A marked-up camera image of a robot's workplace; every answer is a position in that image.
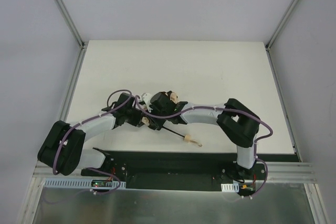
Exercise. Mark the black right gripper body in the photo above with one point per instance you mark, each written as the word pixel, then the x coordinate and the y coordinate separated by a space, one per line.
pixel 159 119

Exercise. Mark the right white cable duct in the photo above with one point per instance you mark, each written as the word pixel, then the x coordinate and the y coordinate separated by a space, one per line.
pixel 230 188

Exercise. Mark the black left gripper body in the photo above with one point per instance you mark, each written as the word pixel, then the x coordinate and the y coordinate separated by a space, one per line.
pixel 140 117

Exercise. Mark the left aluminium frame post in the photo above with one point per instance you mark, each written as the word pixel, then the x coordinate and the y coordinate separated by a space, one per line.
pixel 70 23

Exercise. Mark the white cable duct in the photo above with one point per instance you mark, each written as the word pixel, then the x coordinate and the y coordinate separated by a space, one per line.
pixel 230 188
pixel 72 183

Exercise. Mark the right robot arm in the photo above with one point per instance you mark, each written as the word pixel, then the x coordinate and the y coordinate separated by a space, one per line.
pixel 239 123

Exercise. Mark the beige folding umbrella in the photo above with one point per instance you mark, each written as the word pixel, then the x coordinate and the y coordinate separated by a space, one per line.
pixel 183 137

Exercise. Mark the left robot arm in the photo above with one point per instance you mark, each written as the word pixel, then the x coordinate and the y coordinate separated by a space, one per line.
pixel 62 150

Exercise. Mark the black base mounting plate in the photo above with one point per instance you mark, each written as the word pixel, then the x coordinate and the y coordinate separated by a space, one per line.
pixel 178 171

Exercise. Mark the aluminium frame post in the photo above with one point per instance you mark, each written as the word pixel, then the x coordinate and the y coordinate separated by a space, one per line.
pixel 282 23
pixel 70 23

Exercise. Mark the right aluminium frame post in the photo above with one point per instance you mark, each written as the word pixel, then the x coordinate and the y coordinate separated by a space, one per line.
pixel 282 23

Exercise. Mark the aluminium front rail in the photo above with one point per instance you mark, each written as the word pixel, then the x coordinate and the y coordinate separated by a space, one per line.
pixel 278 172

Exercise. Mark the left white cable duct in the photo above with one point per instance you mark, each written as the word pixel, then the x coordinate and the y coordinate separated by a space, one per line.
pixel 72 183

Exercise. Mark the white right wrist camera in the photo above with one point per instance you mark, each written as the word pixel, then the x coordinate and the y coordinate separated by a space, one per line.
pixel 145 101

